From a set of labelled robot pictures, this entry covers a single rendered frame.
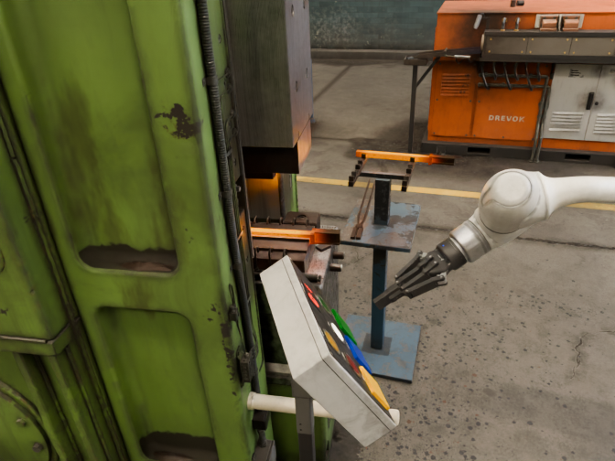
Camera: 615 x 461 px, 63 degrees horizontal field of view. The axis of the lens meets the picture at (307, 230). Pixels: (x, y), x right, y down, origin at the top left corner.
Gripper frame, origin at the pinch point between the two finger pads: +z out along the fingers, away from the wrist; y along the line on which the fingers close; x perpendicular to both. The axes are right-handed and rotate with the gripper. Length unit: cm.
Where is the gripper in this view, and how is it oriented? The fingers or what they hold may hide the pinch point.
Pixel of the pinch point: (387, 296)
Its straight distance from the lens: 123.7
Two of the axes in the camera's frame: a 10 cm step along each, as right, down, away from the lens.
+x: -5.2, -6.7, -5.4
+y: -2.6, -4.8, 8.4
